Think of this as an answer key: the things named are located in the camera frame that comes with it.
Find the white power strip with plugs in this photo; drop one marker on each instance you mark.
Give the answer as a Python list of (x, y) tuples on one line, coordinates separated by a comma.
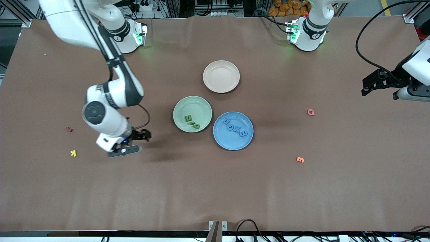
[(146, 6)]

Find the blue letter X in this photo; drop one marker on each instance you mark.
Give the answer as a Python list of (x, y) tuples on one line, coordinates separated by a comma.
[(237, 129)]

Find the blue plate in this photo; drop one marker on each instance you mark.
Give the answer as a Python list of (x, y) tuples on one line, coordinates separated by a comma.
[(233, 143)]

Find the green plate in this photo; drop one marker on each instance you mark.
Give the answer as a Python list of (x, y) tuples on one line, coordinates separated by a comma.
[(198, 107)]

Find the black table edge rail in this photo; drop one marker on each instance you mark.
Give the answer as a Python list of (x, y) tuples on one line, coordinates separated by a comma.
[(100, 233)]

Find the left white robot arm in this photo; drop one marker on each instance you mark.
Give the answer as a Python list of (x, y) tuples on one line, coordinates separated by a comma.
[(312, 33)]

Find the orange letter E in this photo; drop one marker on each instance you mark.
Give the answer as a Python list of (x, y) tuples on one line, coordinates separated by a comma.
[(300, 160)]

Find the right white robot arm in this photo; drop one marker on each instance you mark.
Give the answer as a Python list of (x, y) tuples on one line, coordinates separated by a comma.
[(67, 20)]

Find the beige plate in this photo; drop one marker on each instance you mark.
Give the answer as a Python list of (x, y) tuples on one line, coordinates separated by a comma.
[(221, 77)]

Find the aluminium frame post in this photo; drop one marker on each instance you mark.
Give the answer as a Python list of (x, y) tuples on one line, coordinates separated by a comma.
[(408, 18), (26, 23)]

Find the yellow letter k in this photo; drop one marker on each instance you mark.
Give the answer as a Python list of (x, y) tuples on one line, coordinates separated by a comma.
[(73, 153)]

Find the green letter u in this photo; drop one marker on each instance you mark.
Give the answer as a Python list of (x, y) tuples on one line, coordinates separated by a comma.
[(189, 119)]

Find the pile of orange objects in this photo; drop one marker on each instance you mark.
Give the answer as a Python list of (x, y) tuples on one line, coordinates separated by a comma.
[(289, 7)]

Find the pink letter Q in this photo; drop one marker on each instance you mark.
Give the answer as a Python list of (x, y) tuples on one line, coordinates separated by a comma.
[(308, 112)]

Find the blue letter E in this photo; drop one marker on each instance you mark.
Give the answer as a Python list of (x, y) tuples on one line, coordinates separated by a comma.
[(244, 133)]

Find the green letter q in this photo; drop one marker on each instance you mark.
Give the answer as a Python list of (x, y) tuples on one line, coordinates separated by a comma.
[(197, 127)]

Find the silver clamp bracket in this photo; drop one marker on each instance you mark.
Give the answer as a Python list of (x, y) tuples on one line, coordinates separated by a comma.
[(224, 226)]

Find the brown table cover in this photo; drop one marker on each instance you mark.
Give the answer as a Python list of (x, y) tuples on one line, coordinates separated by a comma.
[(134, 188)]

